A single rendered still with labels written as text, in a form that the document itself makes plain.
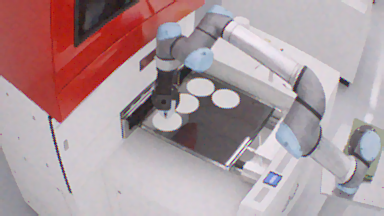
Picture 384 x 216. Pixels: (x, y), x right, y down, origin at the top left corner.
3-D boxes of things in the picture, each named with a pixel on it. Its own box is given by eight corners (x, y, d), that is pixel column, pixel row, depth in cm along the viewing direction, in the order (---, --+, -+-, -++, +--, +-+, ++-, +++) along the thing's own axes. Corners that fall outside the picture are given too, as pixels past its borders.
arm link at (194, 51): (214, 37, 140) (186, 23, 145) (192, 69, 140) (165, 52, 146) (225, 47, 147) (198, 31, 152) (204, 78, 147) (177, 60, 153)
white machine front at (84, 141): (69, 192, 158) (47, 116, 131) (185, 75, 210) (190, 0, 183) (74, 196, 157) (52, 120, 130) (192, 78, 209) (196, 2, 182)
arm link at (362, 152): (381, 141, 155) (386, 140, 142) (366, 168, 156) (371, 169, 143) (365, 126, 158) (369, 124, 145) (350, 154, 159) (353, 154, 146)
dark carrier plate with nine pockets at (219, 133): (141, 124, 178) (141, 123, 178) (195, 72, 200) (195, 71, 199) (227, 166, 165) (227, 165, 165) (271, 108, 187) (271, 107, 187)
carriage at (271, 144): (239, 178, 166) (240, 173, 165) (283, 118, 190) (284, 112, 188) (257, 186, 164) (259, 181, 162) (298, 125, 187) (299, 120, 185)
